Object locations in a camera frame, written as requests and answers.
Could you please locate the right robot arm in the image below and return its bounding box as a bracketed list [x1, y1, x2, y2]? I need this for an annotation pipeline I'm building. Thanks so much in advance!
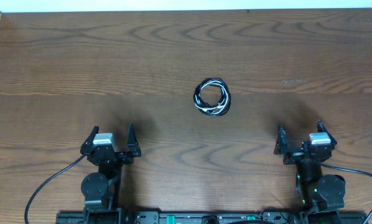
[274, 120, 345, 223]

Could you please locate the black usb cable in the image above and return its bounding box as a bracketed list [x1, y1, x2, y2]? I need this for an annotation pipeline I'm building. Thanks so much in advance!
[193, 77, 232, 117]

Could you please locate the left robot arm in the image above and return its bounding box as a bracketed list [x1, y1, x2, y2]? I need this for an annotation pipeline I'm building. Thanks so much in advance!
[80, 124, 141, 223]

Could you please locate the white usb cable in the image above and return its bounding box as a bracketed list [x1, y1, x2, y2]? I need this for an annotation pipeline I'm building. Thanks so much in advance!
[194, 80, 230, 115]

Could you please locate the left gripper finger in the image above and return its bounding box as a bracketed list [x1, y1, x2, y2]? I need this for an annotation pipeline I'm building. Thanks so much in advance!
[127, 124, 141, 157]
[80, 126, 99, 155]

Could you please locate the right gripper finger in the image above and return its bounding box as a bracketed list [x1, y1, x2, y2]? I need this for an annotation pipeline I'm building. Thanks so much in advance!
[317, 119, 337, 146]
[274, 125, 288, 155]

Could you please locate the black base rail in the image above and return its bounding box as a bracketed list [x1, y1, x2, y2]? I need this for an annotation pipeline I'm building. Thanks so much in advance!
[55, 210, 366, 224]

